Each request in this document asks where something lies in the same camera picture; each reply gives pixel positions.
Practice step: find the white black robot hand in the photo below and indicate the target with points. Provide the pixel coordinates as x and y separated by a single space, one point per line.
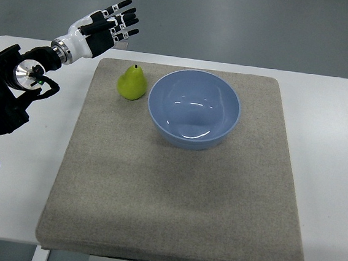
96 33

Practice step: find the green pear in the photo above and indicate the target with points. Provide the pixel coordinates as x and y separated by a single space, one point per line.
132 84

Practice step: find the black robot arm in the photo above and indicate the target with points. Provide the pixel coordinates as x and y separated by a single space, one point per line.
22 81

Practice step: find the blue bowl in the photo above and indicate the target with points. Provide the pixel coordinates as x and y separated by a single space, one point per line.
193 109

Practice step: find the silver floor plate lower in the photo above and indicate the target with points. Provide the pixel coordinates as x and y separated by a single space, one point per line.
120 44

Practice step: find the beige fabric mat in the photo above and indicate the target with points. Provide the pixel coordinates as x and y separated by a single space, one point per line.
122 191

